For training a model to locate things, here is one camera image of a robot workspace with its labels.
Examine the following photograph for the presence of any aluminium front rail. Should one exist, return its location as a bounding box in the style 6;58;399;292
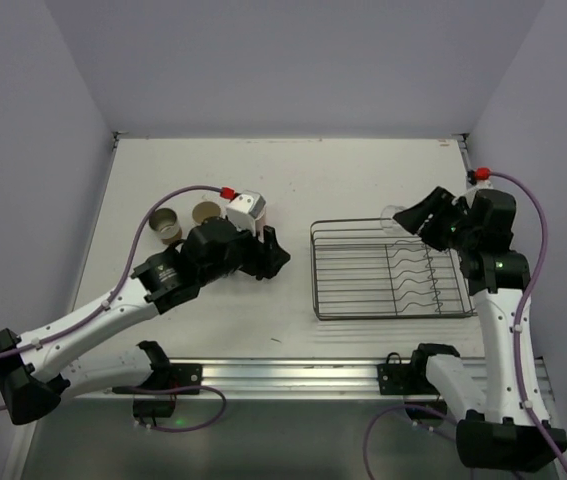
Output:
62;353;436;400

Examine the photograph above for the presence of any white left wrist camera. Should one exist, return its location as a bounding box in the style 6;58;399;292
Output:
225;191;266;238

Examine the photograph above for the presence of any grey wire dish rack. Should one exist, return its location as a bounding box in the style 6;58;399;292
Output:
310;218;474;321

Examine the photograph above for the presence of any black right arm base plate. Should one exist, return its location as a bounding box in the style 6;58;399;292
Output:
376;350;439;396

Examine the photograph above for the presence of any clear glass cup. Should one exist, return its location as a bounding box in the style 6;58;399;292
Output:
379;205;405;237

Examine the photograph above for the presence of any beige tall cup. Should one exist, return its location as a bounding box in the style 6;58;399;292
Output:
191;201;223;226

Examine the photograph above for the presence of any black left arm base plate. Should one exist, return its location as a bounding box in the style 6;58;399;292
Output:
112;363;203;395

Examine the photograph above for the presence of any pink hexagonal mug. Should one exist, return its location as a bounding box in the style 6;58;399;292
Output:
255;209;267;239

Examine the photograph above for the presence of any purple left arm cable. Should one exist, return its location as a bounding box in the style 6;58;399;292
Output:
0;184;236;414

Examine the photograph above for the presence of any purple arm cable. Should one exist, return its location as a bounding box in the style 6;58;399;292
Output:
0;184;236;414
365;167;567;480

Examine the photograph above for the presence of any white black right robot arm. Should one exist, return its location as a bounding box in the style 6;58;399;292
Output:
393;187;567;473

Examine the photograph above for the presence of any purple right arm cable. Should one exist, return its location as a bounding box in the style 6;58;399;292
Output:
365;167;567;480

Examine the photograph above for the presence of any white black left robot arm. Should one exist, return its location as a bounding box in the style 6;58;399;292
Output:
0;218;291;425

